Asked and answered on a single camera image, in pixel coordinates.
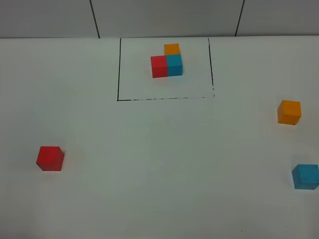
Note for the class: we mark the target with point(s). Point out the blue template cube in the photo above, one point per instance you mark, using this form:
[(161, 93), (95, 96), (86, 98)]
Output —
[(174, 65)]

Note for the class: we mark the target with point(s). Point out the orange template cube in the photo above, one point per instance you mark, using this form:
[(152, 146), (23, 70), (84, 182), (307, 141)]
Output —
[(171, 49)]

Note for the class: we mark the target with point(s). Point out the red template cube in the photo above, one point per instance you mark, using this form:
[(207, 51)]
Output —
[(159, 66)]

